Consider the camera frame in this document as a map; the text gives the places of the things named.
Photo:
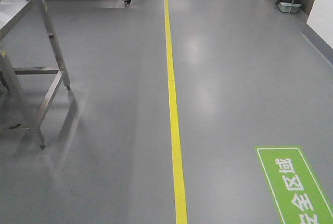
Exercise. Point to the grey dustpan with broom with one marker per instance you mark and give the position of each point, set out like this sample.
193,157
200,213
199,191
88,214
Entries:
289,6

